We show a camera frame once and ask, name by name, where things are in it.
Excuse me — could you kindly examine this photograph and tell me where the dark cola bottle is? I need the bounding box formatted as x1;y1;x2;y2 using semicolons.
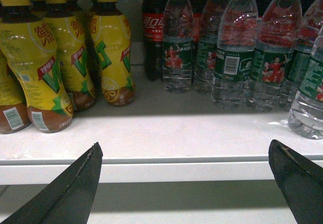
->
142;0;168;81

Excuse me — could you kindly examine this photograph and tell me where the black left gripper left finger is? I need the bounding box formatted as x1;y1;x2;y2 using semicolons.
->
2;142;103;223

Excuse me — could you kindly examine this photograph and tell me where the white metal shelf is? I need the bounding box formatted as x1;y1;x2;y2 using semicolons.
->
0;41;323;186

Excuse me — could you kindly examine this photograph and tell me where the clear water bottle green label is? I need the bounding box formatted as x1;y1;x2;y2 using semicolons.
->
162;0;193;93

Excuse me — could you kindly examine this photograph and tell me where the yellow lemon tea bottle right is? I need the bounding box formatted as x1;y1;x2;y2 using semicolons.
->
90;0;135;106

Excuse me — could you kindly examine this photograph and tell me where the yellow lemon tea bottle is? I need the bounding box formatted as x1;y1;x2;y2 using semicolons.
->
90;0;135;106
1;0;74;133
44;0;95;111

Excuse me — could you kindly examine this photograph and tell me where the yellow lemon tea bottle middle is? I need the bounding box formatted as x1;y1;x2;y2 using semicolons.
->
44;0;95;111

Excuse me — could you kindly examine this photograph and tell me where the yellow lemon tea bottle left edge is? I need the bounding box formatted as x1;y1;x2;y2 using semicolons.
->
1;53;31;134

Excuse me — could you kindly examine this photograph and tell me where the yellow lemon tea bottle front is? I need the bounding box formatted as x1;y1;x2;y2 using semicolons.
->
1;0;74;133

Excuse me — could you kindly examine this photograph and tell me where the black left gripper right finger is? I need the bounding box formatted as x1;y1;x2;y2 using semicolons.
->
268;140;322;223

